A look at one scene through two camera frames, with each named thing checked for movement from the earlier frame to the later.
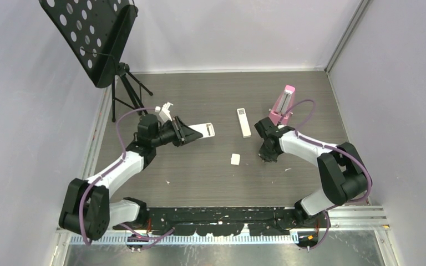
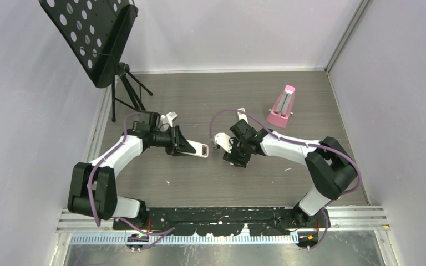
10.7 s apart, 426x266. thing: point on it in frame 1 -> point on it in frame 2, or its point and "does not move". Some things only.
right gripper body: [266, 153] -> [239, 155]
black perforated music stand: [96, 30] does not move
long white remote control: [244, 126] does not move
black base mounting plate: [224, 221] does not move
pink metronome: [283, 103] does not move
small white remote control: [207, 129] -> [202, 149]
